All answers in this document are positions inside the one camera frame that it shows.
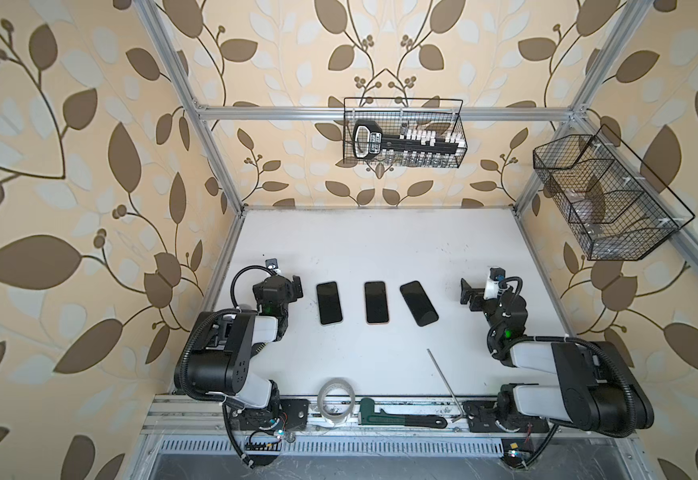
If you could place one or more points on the clear tape roll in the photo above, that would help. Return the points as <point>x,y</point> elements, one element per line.
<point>336,401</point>

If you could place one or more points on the black wire basket wall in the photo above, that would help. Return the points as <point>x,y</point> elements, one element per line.
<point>436,113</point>
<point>618,207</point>

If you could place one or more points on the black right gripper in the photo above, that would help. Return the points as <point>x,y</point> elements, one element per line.
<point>472,294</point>

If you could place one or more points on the black phone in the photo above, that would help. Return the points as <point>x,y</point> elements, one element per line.
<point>329,306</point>
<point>419,303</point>

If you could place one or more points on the thin metal rod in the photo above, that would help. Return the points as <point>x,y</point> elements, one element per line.
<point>461,412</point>

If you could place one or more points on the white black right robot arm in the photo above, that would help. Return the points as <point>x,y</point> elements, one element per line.
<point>595,390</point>

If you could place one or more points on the black socket set holder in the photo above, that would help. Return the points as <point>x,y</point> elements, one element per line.
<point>369,142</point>

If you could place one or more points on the black wire basket right wall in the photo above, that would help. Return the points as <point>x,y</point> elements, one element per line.
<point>618,207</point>

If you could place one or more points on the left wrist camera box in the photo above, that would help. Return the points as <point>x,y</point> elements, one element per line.
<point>272,264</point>

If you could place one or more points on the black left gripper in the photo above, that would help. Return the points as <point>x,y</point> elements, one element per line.
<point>292,288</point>

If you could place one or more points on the middle phone in pink case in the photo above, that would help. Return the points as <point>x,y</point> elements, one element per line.
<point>376,303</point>

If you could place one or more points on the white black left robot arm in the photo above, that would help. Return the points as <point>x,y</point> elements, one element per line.
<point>215,362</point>

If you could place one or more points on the black wire basket back wall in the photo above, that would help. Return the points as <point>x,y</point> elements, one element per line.
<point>436,113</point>

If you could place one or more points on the green black pipe wrench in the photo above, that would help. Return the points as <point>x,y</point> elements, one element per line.
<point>369,415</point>

